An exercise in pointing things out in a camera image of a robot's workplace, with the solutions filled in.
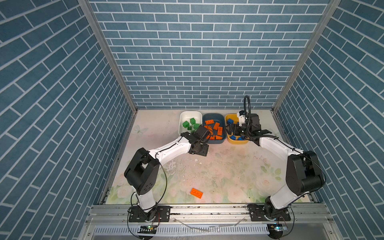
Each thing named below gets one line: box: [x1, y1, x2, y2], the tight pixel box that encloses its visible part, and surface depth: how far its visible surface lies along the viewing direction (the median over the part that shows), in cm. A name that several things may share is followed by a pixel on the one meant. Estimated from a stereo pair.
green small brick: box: [182, 120, 190, 128], surface depth 110 cm
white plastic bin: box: [178, 110, 203, 136], surface depth 114 cm
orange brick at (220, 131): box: [217, 126, 223, 136], surface depth 109 cm
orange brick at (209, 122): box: [205, 119, 215, 125], surface depth 114 cm
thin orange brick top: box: [210, 135, 223, 140], surface depth 104 cm
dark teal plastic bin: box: [202, 113, 226, 144], surface depth 110 cm
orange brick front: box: [190, 188, 203, 199], surface depth 82 cm
